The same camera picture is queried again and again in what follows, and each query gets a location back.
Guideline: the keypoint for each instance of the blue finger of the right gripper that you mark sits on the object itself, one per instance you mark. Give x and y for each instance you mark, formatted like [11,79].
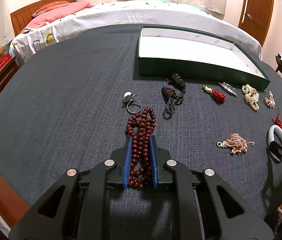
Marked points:
[275,150]

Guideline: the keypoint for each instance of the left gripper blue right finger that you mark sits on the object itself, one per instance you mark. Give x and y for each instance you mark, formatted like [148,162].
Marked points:
[154,162]

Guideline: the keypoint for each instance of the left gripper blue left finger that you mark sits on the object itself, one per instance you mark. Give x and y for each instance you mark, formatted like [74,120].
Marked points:
[127,162]

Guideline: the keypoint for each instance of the white jade bangle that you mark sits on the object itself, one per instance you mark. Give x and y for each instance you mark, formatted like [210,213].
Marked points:
[271,138]

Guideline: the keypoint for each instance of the pink flower brooch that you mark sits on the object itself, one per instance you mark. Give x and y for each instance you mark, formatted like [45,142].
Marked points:
[269,101]

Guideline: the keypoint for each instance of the black pendant with braided cord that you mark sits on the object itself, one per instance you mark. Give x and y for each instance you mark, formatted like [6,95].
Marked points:
[173,96]

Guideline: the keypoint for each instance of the red tassel gold charm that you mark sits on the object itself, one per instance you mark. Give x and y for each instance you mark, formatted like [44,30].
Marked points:
[215,95]

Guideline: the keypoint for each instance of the green white jewelry box tray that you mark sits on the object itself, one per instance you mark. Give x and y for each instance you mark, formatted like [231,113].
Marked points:
[194,54]

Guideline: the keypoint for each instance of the red knot tassel charm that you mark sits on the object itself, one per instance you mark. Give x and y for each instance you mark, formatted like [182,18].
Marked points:
[277,120]

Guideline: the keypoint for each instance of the brown wooden door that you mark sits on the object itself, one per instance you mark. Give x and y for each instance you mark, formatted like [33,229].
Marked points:
[255,18]

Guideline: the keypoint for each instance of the bed with white patterned sheet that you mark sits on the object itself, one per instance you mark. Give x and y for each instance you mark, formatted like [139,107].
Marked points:
[30,41]

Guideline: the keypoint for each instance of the red gift box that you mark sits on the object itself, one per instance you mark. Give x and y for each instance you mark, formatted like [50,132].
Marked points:
[4,60]

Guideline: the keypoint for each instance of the pink pillow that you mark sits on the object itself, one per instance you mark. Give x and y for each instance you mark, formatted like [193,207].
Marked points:
[53,15]

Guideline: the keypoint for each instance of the orange pillow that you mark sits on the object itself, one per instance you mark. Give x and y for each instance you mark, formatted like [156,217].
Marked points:
[49,7]

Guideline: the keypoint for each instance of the wooden headboard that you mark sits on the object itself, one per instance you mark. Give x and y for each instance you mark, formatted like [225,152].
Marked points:
[23,16]

